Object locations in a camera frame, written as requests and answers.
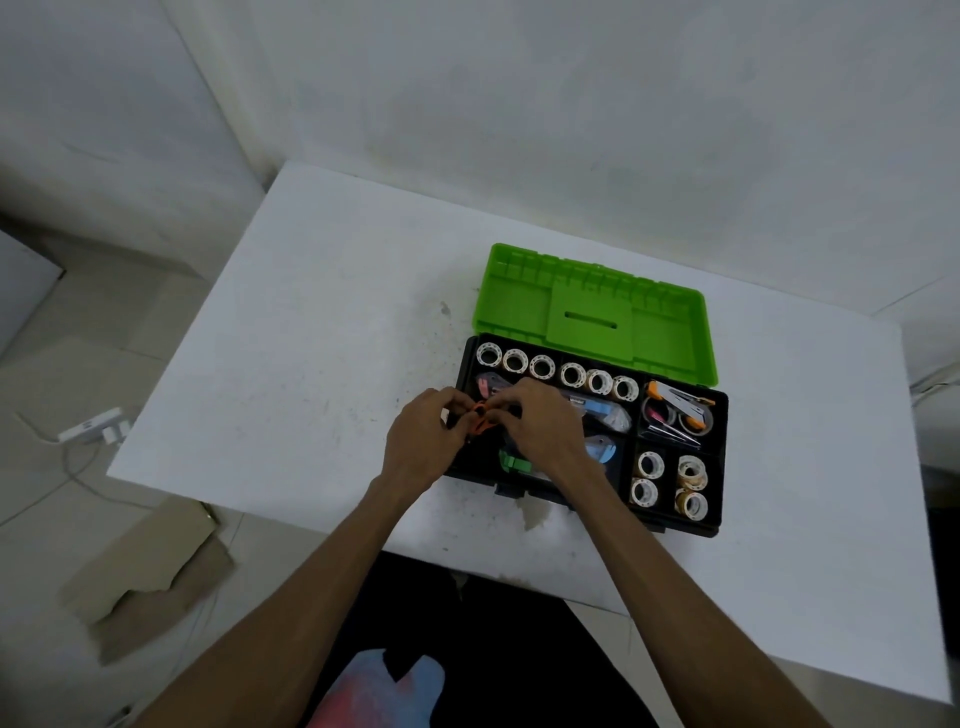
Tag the person's left hand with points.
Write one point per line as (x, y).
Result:
(420, 446)

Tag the person's right hand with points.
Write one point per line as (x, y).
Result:
(551, 435)

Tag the green utility knife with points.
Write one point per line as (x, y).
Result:
(514, 461)

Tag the blue knife package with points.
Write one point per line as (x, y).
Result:
(602, 448)

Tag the black toolbox tray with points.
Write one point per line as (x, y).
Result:
(480, 465)

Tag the orange handled scissors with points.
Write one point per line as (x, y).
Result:
(480, 421)

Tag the lone small yellow tape roll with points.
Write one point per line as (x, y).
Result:
(533, 367)

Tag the pink capped utility knife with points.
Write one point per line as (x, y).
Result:
(485, 386)

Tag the pink stapler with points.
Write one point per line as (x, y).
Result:
(667, 435)

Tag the black toolbox with green lid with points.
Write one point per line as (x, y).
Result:
(517, 300)

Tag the black tape roll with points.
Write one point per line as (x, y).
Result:
(707, 424)

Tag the person's left forearm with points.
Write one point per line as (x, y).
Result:
(277, 615)

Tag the person's right forearm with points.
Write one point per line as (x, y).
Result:
(690, 607)

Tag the person's black clothing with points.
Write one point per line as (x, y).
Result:
(495, 637)

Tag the white plug adapter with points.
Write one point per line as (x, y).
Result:
(118, 433)

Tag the brown cardboard piece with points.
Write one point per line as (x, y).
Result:
(142, 577)

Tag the white power strip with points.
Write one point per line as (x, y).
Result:
(90, 426)

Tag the grey cabinet panel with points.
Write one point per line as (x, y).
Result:
(22, 292)

